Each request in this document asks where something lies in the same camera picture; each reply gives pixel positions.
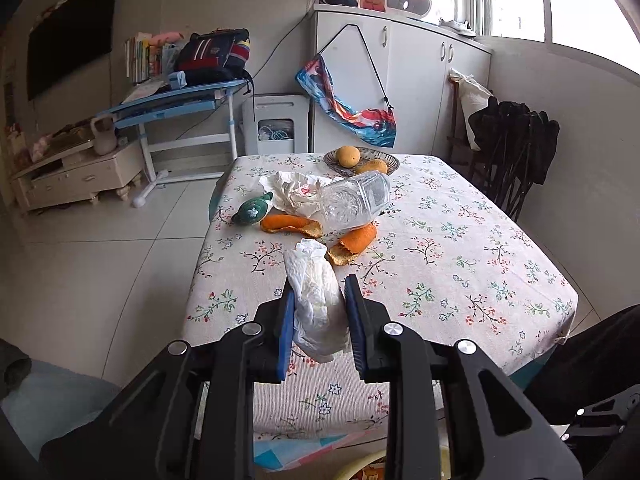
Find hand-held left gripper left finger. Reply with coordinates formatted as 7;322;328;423
92;280;297;480

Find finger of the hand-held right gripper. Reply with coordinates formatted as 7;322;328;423
552;386;640;461

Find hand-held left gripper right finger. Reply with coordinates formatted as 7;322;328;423
344;273;586;480

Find white plastic bag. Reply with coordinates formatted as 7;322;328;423
282;239;351;363

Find orange peel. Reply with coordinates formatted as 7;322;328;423
260;214;323;239
326;222;378;267

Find green wrapper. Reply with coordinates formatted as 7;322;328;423
231;191;275;226

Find clear plastic bottle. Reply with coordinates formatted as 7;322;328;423
319;170;393;235

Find white tissue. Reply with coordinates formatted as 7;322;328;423
258;171;333;217

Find yellow bin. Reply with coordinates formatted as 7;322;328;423
334;452;453;480

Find person's right leg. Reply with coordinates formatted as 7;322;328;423
525;305;640;480

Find person's leg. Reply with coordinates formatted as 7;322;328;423
39;410;166;480
525;305;640;480

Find floral cloth covered table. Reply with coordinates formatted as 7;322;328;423
185;152;580;441

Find dark fruit bowl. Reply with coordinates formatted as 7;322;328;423
323;146;401;177

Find wooden chair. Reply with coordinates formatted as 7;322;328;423
446;77;476;161

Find white floor appliance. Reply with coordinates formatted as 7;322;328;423
242;92;308;157

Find pale blue cushion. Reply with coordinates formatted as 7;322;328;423
0;360;121;461

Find person's left leg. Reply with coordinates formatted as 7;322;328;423
39;410;166;480

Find black folding chairs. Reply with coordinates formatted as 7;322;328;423
467;95;561;223

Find white cabinet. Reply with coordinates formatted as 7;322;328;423
310;2;493;158

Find blue study desk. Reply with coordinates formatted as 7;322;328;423
96;77;253;208

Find cream television stand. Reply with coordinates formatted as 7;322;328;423
10;137;146;213

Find white tote bag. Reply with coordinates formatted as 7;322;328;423
448;67;495;117

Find white kettle jug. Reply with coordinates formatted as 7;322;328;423
90;115;118;156

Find paper booklet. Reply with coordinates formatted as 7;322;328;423
120;80;171;106

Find dark striped backpack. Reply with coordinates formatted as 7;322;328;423
173;28;251;86

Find row of books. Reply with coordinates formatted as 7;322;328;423
124;32;166;86

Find white sneakers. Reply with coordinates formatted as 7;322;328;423
439;19;478;37

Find white grey plastic rack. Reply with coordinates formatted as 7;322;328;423
385;0;433;17

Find black television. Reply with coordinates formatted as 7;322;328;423
26;0;122;102

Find colourful drawstring bag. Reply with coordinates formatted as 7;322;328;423
295;22;398;148

